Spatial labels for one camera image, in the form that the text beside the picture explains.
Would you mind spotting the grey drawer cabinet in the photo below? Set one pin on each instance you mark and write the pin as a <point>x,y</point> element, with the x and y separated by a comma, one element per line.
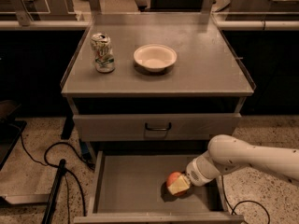
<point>205,79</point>

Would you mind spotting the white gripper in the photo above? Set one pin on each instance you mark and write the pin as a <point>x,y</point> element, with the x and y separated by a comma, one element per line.
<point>196,171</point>

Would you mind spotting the black drawer handle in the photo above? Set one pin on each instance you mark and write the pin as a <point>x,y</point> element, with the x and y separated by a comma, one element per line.
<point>158,128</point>

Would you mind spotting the white paper bowl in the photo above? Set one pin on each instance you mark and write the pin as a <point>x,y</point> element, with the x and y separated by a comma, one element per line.
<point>155,57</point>

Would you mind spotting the black pole on floor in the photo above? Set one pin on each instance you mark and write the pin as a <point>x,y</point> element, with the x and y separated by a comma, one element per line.
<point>49,211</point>

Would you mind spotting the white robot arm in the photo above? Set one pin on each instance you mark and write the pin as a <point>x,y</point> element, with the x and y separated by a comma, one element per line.
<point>226,154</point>

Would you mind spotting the closed grey top drawer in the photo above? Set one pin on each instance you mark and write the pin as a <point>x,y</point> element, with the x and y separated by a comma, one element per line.
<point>142,127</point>

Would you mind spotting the open grey middle drawer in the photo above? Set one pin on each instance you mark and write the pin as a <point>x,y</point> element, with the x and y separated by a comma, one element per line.
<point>130,189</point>

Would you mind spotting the dark base plate left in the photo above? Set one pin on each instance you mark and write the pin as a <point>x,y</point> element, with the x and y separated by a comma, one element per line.
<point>9,135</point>

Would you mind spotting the crushed green white soda can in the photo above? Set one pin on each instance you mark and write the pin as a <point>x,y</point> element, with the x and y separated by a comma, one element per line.
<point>103,54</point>

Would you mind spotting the red apple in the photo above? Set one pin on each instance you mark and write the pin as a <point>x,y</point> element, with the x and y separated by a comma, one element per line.
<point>173,178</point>

